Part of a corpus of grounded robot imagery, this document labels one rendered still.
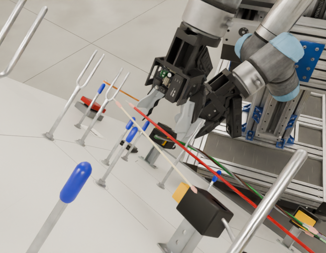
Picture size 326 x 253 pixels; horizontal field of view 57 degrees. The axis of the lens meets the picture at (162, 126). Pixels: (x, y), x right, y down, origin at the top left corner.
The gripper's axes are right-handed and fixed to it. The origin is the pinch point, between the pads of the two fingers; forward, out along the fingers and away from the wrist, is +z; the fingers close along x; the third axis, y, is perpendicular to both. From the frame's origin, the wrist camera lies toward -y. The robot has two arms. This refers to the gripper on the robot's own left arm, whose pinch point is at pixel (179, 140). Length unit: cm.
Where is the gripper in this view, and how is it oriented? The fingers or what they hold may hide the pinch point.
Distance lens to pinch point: 76.6
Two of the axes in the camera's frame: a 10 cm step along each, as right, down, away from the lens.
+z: -7.8, 6.1, 1.7
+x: 1.9, 4.8, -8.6
